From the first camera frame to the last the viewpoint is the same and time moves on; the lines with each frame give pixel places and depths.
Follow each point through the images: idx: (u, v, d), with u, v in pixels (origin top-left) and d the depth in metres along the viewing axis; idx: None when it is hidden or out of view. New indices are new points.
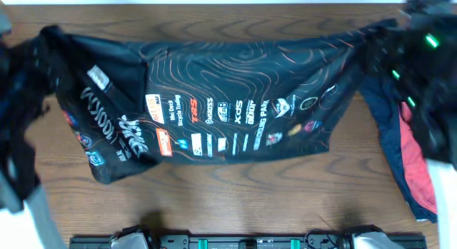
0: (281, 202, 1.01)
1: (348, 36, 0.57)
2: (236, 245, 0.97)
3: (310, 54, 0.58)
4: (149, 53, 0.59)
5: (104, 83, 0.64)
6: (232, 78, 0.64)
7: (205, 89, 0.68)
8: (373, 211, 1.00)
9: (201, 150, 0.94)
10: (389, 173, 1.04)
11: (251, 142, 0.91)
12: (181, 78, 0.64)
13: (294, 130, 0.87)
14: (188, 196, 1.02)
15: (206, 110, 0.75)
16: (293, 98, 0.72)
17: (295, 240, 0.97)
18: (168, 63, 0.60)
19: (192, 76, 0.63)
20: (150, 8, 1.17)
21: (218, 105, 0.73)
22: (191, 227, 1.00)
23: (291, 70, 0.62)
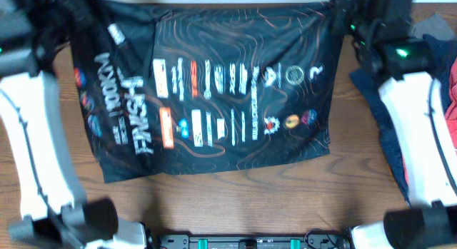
0: (281, 202, 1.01)
1: (316, 6, 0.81)
2: (236, 245, 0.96)
3: (283, 18, 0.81)
4: (158, 13, 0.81)
5: (123, 41, 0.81)
6: (228, 41, 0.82)
7: (203, 52, 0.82)
8: (373, 211, 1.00)
9: (201, 137, 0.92)
10: (389, 173, 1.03)
11: (250, 128, 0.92)
12: (182, 39, 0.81)
13: (290, 122, 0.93)
14: (188, 196, 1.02)
15: (206, 78, 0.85)
16: (279, 65, 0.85)
17: (296, 240, 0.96)
18: (181, 23, 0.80)
19: (192, 36, 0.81)
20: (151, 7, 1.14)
21: (214, 69, 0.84)
22: (191, 227, 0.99)
23: (270, 32, 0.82)
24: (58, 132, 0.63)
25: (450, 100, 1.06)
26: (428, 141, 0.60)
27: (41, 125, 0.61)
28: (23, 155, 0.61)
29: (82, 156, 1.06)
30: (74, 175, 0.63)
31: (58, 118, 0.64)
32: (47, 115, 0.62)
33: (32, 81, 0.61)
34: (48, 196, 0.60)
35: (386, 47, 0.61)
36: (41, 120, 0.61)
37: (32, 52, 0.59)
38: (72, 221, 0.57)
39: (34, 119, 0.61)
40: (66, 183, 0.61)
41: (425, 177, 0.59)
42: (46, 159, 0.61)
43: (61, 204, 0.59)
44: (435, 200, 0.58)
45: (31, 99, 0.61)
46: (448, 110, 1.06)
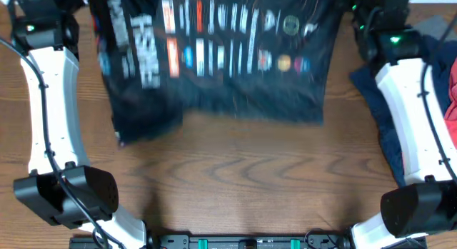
0: (281, 202, 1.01)
1: None
2: (236, 245, 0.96)
3: None
4: None
5: None
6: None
7: None
8: (374, 211, 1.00)
9: (203, 61, 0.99)
10: (389, 173, 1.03)
11: (245, 58, 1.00)
12: None
13: (283, 63, 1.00)
14: (188, 196, 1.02)
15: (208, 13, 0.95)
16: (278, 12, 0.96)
17: (295, 240, 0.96)
18: None
19: None
20: None
21: (218, 8, 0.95)
22: (191, 227, 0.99)
23: None
24: (72, 100, 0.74)
25: (450, 100, 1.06)
26: (421, 119, 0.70)
27: (56, 91, 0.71)
28: (40, 119, 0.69)
29: None
30: (78, 139, 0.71)
31: (72, 85, 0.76)
32: (61, 85, 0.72)
33: (54, 53, 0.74)
34: (55, 156, 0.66)
35: (382, 37, 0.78)
36: (58, 88, 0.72)
37: (61, 31, 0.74)
38: (74, 182, 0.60)
39: (53, 84, 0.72)
40: (71, 145, 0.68)
41: (422, 153, 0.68)
42: (59, 120, 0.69)
43: (66, 161, 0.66)
44: (428, 176, 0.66)
45: (53, 67, 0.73)
46: (447, 110, 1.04)
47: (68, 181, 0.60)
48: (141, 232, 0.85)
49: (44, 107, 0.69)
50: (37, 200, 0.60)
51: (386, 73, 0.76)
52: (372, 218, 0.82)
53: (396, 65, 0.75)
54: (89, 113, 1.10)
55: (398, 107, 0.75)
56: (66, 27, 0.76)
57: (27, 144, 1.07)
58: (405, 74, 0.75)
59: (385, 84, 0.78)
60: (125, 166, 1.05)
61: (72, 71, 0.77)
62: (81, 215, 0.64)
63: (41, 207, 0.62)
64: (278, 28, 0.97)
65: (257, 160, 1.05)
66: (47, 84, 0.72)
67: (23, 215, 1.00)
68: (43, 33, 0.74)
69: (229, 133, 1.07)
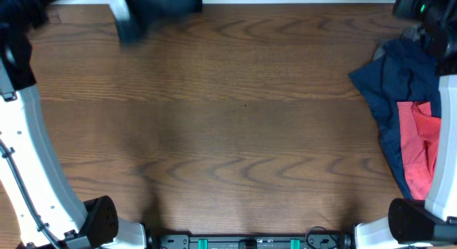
0: (281, 201, 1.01)
1: None
2: (236, 245, 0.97)
3: None
4: None
5: None
6: None
7: None
8: (372, 211, 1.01)
9: None
10: (389, 173, 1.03)
11: None
12: None
13: None
14: (188, 196, 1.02)
15: None
16: None
17: (295, 240, 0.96)
18: None
19: None
20: None
21: None
22: (191, 227, 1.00)
23: None
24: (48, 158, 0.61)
25: None
26: None
27: (26, 157, 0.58)
28: (13, 186, 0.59)
29: (83, 156, 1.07)
30: (68, 195, 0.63)
31: (43, 138, 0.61)
32: (30, 144, 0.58)
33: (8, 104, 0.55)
34: (49, 227, 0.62)
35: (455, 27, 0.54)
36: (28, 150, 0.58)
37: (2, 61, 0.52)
38: (76, 245, 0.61)
39: (20, 148, 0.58)
40: (66, 210, 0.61)
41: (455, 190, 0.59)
42: (40, 188, 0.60)
43: (63, 231, 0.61)
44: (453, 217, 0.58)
45: (11, 125, 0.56)
46: None
47: (71, 246, 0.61)
48: (141, 236, 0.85)
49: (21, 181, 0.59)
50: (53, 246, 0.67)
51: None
52: (377, 221, 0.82)
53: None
54: (88, 112, 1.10)
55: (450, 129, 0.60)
56: (6, 50, 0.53)
57: None
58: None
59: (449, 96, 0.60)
60: (125, 166, 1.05)
61: (35, 113, 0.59)
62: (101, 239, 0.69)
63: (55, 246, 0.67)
64: None
65: (257, 160, 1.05)
66: (12, 150, 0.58)
67: None
68: None
69: (228, 133, 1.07)
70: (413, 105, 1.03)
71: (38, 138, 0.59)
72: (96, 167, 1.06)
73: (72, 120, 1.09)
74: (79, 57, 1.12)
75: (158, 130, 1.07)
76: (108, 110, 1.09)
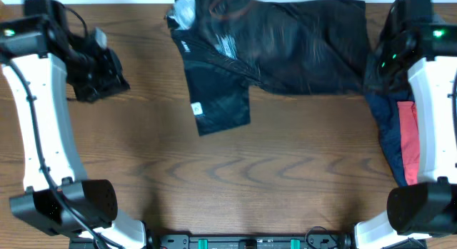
0: (281, 201, 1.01)
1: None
2: (236, 245, 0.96)
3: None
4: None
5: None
6: None
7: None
8: (373, 211, 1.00)
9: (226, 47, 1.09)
10: (389, 173, 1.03)
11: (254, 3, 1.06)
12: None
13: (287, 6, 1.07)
14: (188, 196, 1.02)
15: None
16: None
17: (295, 240, 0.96)
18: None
19: None
20: (149, 8, 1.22)
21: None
22: (191, 227, 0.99)
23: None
24: (61, 110, 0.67)
25: None
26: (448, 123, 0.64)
27: (45, 103, 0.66)
28: (28, 129, 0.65)
29: (82, 156, 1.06)
30: (73, 151, 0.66)
31: (63, 103, 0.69)
32: (48, 94, 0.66)
33: (41, 60, 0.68)
34: (51, 171, 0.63)
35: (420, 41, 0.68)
36: (48, 103, 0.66)
37: (43, 33, 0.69)
38: (76, 197, 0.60)
39: (42, 95, 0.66)
40: (68, 158, 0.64)
41: (438, 153, 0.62)
42: (50, 134, 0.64)
43: (61, 176, 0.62)
44: (442, 176, 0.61)
45: (40, 77, 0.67)
46: None
47: (68, 196, 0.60)
48: (141, 235, 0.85)
49: (35, 124, 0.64)
50: (38, 219, 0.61)
51: (421, 67, 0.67)
52: (376, 218, 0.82)
53: (433, 61, 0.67)
54: (89, 112, 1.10)
55: (423, 104, 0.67)
56: (48, 28, 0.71)
57: None
58: (441, 70, 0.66)
59: (416, 79, 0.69)
60: (124, 166, 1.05)
61: (58, 78, 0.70)
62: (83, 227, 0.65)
63: (37, 222, 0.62)
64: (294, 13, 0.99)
65: (257, 160, 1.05)
66: (35, 95, 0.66)
67: None
68: (28, 33, 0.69)
69: (228, 131, 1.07)
70: (413, 105, 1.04)
71: (59, 100, 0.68)
72: (96, 167, 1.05)
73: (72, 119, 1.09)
74: None
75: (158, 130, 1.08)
76: (109, 110, 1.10)
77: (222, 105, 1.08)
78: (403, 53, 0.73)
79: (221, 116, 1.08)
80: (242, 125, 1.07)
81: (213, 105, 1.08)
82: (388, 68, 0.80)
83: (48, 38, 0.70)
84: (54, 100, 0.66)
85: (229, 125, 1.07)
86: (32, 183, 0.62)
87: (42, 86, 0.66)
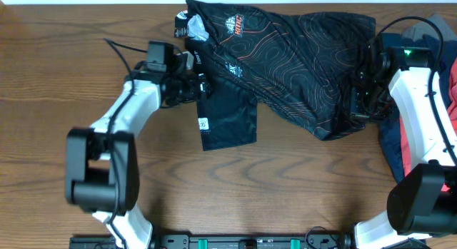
0: (281, 201, 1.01)
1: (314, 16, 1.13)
2: (236, 245, 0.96)
3: (303, 31, 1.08)
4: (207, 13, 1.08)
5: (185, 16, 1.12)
6: (229, 8, 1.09)
7: (223, 23, 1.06)
8: (374, 211, 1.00)
9: (238, 84, 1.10)
10: (389, 173, 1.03)
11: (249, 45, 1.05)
12: (213, 18, 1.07)
13: (283, 42, 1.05)
14: (188, 196, 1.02)
15: (240, 49, 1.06)
16: (263, 15, 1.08)
17: (295, 240, 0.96)
18: (206, 18, 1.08)
19: (222, 14, 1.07)
20: (149, 8, 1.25)
21: (229, 49, 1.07)
22: (191, 227, 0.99)
23: (278, 23, 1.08)
24: (143, 115, 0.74)
25: (450, 100, 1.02)
26: (432, 119, 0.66)
27: (139, 100, 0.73)
28: (116, 103, 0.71)
29: None
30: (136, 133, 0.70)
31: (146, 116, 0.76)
32: (143, 100, 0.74)
33: (152, 85, 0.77)
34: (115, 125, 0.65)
35: (397, 55, 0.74)
36: (142, 100, 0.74)
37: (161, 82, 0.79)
38: (121, 153, 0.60)
39: (139, 95, 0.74)
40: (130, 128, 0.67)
41: (425, 140, 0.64)
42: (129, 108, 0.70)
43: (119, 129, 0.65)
44: (432, 159, 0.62)
45: (146, 85, 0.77)
46: (447, 110, 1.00)
47: (118, 146, 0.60)
48: (145, 235, 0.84)
49: (125, 101, 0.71)
50: (77, 158, 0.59)
51: (398, 77, 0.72)
52: (375, 217, 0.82)
53: (408, 70, 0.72)
54: (91, 113, 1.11)
55: (407, 105, 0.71)
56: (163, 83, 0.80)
57: (28, 143, 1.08)
58: (416, 76, 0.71)
59: (396, 88, 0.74)
60: None
61: (151, 105, 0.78)
62: (101, 201, 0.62)
63: (72, 163, 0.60)
64: (294, 56, 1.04)
65: (256, 160, 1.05)
66: (136, 93, 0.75)
67: (23, 214, 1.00)
68: (150, 77, 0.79)
69: (229, 132, 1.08)
70: None
71: (146, 109, 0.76)
72: None
73: (73, 119, 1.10)
74: (82, 57, 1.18)
75: (158, 130, 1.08)
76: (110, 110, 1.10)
77: (228, 118, 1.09)
78: (382, 73, 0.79)
79: (229, 133, 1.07)
80: (241, 128, 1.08)
81: (221, 123, 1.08)
82: (373, 94, 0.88)
83: (161, 88, 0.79)
84: (143, 102, 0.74)
85: (235, 143, 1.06)
86: (98, 124, 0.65)
87: (141, 94, 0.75)
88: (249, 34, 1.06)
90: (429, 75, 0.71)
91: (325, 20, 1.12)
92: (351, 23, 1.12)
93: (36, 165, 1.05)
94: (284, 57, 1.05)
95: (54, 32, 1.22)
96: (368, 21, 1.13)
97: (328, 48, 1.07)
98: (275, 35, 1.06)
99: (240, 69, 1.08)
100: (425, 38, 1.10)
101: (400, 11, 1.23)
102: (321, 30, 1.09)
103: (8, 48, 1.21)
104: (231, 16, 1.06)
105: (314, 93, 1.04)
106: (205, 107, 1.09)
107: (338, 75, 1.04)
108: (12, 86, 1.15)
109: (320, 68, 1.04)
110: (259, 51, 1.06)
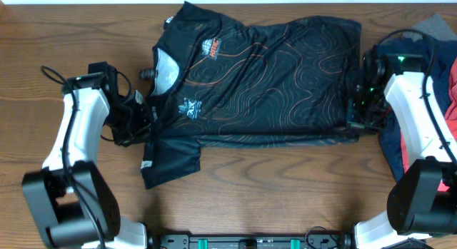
0: (281, 202, 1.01)
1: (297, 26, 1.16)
2: (236, 245, 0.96)
3: (283, 51, 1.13)
4: (176, 38, 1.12)
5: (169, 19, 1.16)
6: (200, 35, 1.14)
7: (192, 48, 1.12)
8: (374, 211, 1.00)
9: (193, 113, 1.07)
10: (389, 173, 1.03)
11: (213, 73, 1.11)
12: (189, 43, 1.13)
13: (252, 66, 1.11)
14: (188, 196, 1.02)
15: (203, 76, 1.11)
16: (242, 36, 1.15)
17: (295, 240, 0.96)
18: (173, 45, 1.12)
19: (190, 40, 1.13)
20: (150, 7, 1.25)
21: (198, 75, 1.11)
22: (191, 227, 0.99)
23: (255, 47, 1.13)
24: (94, 126, 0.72)
25: (450, 100, 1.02)
26: (426, 118, 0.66)
27: (83, 115, 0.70)
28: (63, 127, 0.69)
29: None
30: (92, 148, 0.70)
31: (98, 121, 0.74)
32: (88, 112, 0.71)
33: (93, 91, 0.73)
34: (69, 155, 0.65)
35: (392, 61, 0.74)
36: (86, 115, 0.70)
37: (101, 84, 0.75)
38: (86, 185, 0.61)
39: (85, 108, 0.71)
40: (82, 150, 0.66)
41: (422, 139, 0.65)
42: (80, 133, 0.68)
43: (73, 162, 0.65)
44: (430, 156, 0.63)
45: (87, 94, 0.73)
46: (447, 110, 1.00)
47: (81, 180, 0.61)
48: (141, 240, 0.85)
49: (71, 120, 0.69)
50: (41, 204, 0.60)
51: (393, 82, 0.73)
52: (375, 217, 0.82)
53: (402, 75, 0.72)
54: None
55: (402, 108, 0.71)
56: (106, 83, 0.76)
57: (27, 143, 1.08)
58: (410, 80, 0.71)
59: (391, 94, 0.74)
60: (125, 166, 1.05)
61: (101, 107, 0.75)
62: (81, 236, 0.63)
63: (38, 209, 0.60)
64: (262, 83, 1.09)
65: (256, 160, 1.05)
66: (80, 107, 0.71)
67: (23, 215, 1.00)
68: (88, 83, 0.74)
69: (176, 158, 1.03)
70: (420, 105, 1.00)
71: (94, 118, 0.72)
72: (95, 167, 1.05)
73: None
74: (81, 57, 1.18)
75: (115, 148, 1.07)
76: None
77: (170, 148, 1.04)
78: (377, 80, 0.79)
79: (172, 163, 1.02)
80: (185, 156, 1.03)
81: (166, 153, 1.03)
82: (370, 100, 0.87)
83: (103, 90, 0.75)
84: (88, 117, 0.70)
85: (178, 174, 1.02)
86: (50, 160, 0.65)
87: (83, 107, 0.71)
88: (223, 58, 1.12)
90: (422, 79, 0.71)
91: (308, 31, 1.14)
92: (334, 29, 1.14)
93: (36, 165, 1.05)
94: (255, 83, 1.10)
95: (53, 31, 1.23)
96: (353, 26, 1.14)
97: (305, 66, 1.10)
98: (255, 58, 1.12)
99: (197, 110, 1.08)
100: (425, 38, 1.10)
101: (403, 11, 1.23)
102: (304, 41, 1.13)
103: (8, 48, 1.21)
104: (208, 39, 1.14)
105: (288, 115, 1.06)
106: (155, 150, 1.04)
107: (322, 85, 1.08)
108: (13, 87, 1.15)
109: (297, 84, 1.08)
110: (223, 80, 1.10)
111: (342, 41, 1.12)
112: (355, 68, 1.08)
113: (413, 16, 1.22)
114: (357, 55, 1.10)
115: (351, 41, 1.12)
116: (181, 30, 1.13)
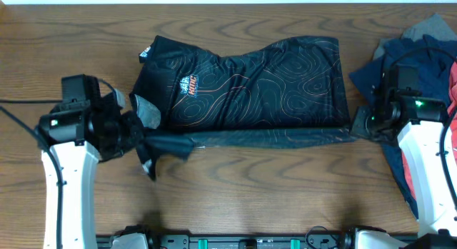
0: (281, 201, 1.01)
1: (273, 51, 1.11)
2: (236, 245, 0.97)
3: (265, 80, 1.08)
4: (154, 75, 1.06)
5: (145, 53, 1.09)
6: (178, 69, 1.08)
7: (173, 86, 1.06)
8: (373, 211, 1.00)
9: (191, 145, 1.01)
10: (389, 173, 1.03)
11: (196, 109, 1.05)
12: (169, 82, 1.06)
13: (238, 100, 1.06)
14: (188, 196, 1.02)
15: (188, 111, 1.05)
16: (220, 68, 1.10)
17: (295, 240, 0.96)
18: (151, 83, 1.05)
19: (170, 76, 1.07)
20: (150, 7, 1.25)
21: (182, 113, 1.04)
22: (191, 227, 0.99)
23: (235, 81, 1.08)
24: (88, 200, 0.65)
25: (450, 100, 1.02)
26: (440, 178, 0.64)
27: (74, 191, 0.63)
28: (53, 212, 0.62)
29: None
30: (91, 230, 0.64)
31: (91, 188, 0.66)
32: (79, 184, 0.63)
33: (77, 148, 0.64)
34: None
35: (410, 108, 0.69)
36: (77, 192, 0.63)
37: (83, 123, 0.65)
38: None
39: (73, 181, 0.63)
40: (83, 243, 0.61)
41: (436, 206, 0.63)
42: (73, 217, 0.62)
43: None
44: (441, 229, 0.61)
45: (73, 162, 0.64)
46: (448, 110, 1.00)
47: None
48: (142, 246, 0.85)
49: (59, 205, 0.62)
50: None
51: (408, 130, 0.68)
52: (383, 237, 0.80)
53: (418, 123, 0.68)
54: None
55: (415, 165, 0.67)
56: (88, 120, 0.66)
57: (26, 143, 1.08)
58: (426, 132, 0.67)
59: (406, 143, 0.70)
60: (124, 167, 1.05)
61: (91, 170, 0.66)
62: None
63: None
64: (250, 113, 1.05)
65: (257, 160, 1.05)
66: (66, 180, 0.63)
67: (23, 214, 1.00)
68: (67, 127, 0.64)
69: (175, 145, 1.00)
70: None
71: (87, 187, 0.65)
72: None
73: None
74: (81, 57, 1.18)
75: None
76: None
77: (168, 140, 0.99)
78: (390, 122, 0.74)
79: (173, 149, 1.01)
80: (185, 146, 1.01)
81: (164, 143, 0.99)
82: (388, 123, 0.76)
83: (87, 131, 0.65)
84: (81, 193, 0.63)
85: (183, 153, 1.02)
86: None
87: (72, 180, 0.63)
88: (203, 94, 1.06)
90: (440, 132, 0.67)
91: (287, 55, 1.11)
92: (311, 49, 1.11)
93: (36, 165, 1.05)
94: (241, 118, 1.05)
95: (53, 31, 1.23)
96: (330, 43, 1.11)
97: (290, 93, 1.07)
98: (238, 91, 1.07)
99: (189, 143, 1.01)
100: (425, 38, 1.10)
101: (400, 11, 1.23)
102: (284, 66, 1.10)
103: (8, 47, 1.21)
104: (186, 76, 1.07)
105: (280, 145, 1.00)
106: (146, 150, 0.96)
107: (311, 110, 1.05)
108: (13, 86, 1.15)
109: (284, 112, 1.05)
110: (211, 115, 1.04)
111: (325, 65, 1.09)
112: (340, 87, 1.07)
113: (413, 16, 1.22)
114: (339, 73, 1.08)
115: (330, 58, 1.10)
116: (160, 61, 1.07)
